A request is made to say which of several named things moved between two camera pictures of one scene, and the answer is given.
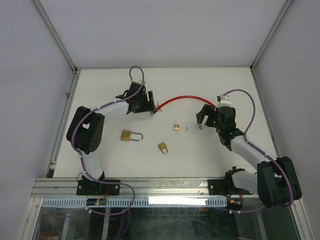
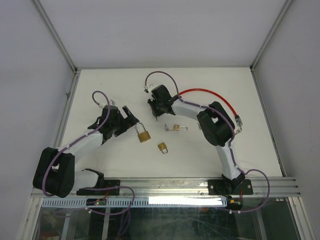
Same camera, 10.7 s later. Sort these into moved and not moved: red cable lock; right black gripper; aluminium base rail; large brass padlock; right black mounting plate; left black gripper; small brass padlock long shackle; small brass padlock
Moved: large brass padlock; red cable lock; right black gripper; left black gripper
Not moved: right black mounting plate; small brass padlock long shackle; aluminium base rail; small brass padlock
